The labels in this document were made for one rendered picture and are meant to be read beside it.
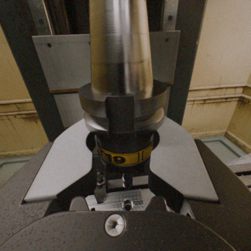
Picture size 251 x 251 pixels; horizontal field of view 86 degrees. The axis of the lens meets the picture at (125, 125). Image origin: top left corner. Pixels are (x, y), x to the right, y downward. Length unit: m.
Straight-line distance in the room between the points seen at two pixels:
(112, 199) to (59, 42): 0.51
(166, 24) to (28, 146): 1.23
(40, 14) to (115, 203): 0.59
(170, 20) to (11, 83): 0.95
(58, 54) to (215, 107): 1.16
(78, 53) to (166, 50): 0.30
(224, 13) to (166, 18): 0.63
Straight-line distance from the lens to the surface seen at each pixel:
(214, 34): 1.13
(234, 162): 1.11
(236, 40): 1.23
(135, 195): 0.46
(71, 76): 0.55
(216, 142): 1.49
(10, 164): 1.46
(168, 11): 0.57
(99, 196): 0.45
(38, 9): 0.57
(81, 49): 0.53
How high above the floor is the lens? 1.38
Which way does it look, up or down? 31 degrees down
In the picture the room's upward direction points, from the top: 3 degrees counter-clockwise
